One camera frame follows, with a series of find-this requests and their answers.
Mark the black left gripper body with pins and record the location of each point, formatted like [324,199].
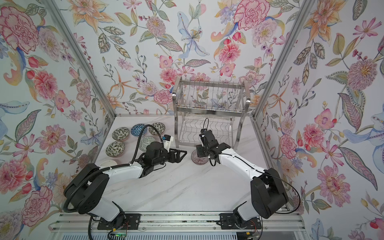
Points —
[162,159]

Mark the two-tier steel dish rack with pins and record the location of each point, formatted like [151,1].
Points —
[220,107]

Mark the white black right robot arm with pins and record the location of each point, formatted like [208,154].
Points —
[267,192]

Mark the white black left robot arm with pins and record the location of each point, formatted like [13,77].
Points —
[85,193]

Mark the pale green pattern bowl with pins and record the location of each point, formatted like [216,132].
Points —
[145,142]

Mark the dark speckled bowl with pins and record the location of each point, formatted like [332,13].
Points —
[160,127]

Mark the blue pattern bowl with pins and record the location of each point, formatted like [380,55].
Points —
[138,130]

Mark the green leaf pattern bowl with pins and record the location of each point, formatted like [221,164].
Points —
[121,134]

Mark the dark floral bowl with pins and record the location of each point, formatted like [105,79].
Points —
[115,149]

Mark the plain white bowl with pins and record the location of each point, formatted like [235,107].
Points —
[108,163]

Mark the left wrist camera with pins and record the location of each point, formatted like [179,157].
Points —
[167,141]

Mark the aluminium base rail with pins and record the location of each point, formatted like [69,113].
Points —
[151,222]

